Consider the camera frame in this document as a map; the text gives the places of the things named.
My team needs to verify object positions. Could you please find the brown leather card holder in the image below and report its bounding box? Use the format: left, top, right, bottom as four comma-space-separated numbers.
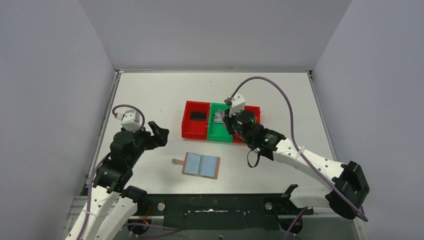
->
171, 152, 221, 180

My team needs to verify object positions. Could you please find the white silver credit card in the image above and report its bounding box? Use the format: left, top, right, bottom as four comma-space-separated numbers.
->
219, 110, 225, 124

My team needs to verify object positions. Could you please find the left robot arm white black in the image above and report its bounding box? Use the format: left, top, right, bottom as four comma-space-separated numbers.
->
66, 121, 170, 240

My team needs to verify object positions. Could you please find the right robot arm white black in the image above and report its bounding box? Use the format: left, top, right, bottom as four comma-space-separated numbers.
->
219, 109, 370, 220

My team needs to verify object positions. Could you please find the silver grey card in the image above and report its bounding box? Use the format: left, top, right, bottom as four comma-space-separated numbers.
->
213, 112, 222, 124

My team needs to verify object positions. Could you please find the black card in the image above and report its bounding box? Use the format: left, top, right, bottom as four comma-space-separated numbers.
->
189, 111, 207, 122

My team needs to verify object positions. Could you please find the green middle bin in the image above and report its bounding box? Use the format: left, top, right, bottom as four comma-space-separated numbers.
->
207, 102, 233, 143

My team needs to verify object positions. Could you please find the right red bin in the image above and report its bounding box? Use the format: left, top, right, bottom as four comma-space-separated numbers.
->
232, 105, 261, 144

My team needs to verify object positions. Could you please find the red bin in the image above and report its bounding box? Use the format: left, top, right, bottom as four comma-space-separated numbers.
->
232, 105, 261, 144
181, 101, 210, 140

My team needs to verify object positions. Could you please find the left red bin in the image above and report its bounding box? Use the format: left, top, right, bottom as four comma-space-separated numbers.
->
181, 101, 210, 140

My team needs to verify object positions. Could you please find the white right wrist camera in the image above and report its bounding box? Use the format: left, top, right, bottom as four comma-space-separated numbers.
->
228, 92, 246, 117

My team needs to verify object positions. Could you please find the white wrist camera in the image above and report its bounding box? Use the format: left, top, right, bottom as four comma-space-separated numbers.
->
120, 109, 142, 132
228, 92, 246, 117

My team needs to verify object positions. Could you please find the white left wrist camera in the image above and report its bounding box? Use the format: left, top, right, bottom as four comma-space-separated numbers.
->
120, 109, 142, 132

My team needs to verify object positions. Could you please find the aluminium frame rail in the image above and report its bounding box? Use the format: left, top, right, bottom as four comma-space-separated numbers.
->
66, 194, 365, 220

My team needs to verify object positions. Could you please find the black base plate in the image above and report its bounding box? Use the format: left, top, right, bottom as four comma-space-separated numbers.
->
132, 193, 301, 231

